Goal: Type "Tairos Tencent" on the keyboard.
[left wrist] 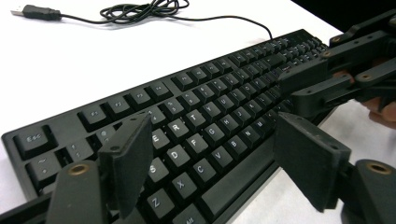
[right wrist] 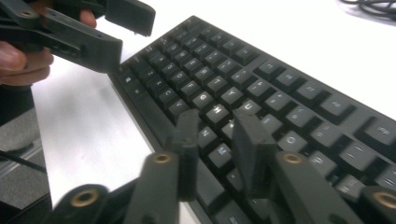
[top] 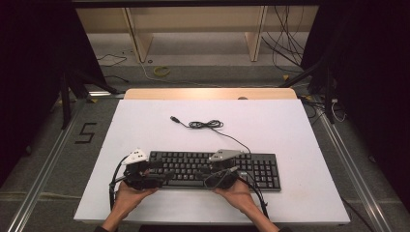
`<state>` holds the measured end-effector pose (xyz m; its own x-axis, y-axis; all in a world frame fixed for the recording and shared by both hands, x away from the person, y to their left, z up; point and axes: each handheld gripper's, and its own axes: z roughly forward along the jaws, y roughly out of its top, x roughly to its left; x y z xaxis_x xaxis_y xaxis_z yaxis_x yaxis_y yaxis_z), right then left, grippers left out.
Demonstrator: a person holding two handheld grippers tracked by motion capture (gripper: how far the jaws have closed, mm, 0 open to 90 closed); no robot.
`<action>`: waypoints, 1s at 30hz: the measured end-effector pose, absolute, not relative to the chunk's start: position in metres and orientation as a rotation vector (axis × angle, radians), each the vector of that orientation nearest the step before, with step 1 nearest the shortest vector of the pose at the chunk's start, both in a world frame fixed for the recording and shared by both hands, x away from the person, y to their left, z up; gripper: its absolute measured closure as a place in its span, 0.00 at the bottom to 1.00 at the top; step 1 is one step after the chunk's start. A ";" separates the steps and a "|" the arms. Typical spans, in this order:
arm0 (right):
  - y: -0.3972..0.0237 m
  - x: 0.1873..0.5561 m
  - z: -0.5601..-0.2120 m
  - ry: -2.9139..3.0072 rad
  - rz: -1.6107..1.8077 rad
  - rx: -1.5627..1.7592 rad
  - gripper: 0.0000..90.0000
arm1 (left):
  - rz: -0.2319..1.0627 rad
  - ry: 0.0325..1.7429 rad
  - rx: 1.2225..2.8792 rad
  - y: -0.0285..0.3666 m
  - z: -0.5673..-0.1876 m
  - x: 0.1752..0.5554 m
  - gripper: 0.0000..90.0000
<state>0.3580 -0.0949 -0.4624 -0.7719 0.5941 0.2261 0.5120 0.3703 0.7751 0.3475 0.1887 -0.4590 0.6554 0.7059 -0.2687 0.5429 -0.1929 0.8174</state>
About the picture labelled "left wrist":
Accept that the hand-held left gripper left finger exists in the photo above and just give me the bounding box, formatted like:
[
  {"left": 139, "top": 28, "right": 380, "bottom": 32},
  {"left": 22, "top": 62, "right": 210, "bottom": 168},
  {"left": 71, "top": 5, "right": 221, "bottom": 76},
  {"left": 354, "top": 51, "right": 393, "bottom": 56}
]
[{"left": 97, "top": 112, "right": 154, "bottom": 219}]

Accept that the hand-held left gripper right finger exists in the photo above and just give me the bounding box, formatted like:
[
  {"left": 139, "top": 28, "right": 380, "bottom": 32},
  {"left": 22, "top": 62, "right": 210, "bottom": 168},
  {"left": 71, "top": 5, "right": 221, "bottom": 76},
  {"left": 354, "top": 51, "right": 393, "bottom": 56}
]
[{"left": 273, "top": 111, "right": 353, "bottom": 214}]

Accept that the black computer keyboard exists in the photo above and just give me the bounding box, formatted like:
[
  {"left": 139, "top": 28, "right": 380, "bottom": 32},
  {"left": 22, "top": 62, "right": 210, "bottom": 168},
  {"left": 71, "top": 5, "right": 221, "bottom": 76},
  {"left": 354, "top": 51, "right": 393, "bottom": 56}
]
[{"left": 0, "top": 28, "right": 331, "bottom": 224}]

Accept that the black keyboard cable with plug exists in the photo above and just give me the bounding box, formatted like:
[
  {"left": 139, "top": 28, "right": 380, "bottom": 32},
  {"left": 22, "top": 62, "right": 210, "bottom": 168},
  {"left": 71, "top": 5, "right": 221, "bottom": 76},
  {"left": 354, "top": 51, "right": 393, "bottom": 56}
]
[{"left": 9, "top": 0, "right": 274, "bottom": 40}]

